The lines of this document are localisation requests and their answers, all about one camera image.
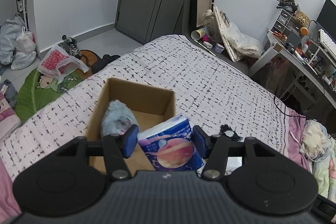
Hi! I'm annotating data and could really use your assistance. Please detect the grey plush mouse toy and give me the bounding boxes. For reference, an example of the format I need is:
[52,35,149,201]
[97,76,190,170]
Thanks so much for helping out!
[100,100,138,137]

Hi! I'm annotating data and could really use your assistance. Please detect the blue tissue pack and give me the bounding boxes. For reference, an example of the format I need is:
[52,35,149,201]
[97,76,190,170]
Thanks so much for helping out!
[137,114,204,171]

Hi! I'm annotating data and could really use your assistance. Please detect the white plastic bag packet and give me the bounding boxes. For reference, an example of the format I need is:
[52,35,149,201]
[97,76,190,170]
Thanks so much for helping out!
[197,157,243,176]

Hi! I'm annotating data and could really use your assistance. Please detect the black lace scrunchie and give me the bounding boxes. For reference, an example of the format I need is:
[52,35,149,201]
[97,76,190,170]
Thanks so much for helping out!
[220,124,243,142]

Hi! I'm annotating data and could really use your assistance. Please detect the white patterned bedspread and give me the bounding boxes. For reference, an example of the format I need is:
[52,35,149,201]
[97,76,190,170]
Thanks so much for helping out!
[1,35,289,178]

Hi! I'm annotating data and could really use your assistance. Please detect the brown cardboard box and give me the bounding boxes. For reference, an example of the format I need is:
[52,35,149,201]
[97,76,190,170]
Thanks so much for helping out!
[83,77,177,176]

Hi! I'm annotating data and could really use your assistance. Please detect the pastel crumpled blanket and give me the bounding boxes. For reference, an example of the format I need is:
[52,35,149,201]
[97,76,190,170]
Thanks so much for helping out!
[300,120,335,202]

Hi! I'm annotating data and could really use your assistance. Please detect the black bag on floor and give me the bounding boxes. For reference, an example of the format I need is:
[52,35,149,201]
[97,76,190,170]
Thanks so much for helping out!
[91,54,120,74]

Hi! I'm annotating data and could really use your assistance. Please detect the pink bed sheet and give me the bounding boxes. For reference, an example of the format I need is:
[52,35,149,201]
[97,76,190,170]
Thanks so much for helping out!
[285,108,311,172]

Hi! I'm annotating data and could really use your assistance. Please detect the green cartoon floor mat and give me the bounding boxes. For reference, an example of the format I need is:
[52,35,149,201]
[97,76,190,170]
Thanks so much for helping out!
[14,66,91,123]

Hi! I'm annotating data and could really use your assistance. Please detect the red white plastic bag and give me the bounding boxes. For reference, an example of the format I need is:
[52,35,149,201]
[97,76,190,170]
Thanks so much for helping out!
[37,45,89,84]

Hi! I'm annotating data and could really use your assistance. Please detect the cream tote bag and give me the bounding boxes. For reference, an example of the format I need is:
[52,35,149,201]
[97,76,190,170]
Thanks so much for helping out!
[213,6,264,62]

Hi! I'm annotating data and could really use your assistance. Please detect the pink cartoon pillow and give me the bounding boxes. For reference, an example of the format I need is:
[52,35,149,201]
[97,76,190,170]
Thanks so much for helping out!
[0,93,22,140]

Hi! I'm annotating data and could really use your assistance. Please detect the sneakers on floor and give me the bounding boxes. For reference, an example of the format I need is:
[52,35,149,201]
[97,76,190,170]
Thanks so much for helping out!
[58,35,81,59]

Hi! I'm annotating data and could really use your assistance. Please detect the rolled paper tube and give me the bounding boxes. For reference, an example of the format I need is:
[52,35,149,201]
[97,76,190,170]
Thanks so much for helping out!
[191,27,207,40]

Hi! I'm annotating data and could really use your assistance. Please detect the white desk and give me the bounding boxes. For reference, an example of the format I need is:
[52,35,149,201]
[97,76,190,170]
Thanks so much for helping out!
[248,31,336,107]

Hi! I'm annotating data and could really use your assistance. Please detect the white garbage bags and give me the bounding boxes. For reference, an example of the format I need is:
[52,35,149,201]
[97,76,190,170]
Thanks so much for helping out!
[1,14,37,71]

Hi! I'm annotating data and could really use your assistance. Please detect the white drawer organizer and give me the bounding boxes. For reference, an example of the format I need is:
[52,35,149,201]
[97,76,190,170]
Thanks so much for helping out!
[268,9,301,35]

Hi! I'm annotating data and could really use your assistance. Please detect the orange round lamp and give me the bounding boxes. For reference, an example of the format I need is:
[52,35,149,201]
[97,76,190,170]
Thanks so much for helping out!
[299,27,309,36]

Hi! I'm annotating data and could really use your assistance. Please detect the white keyboard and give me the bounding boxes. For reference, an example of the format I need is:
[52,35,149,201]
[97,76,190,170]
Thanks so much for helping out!
[318,29,336,60]

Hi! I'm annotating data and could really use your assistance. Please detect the black computer monitor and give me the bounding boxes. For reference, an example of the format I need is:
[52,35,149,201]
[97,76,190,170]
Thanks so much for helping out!
[317,0,336,39]

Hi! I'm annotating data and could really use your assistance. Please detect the black cable on bed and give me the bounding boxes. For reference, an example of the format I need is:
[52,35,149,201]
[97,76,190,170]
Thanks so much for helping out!
[273,93,305,118]

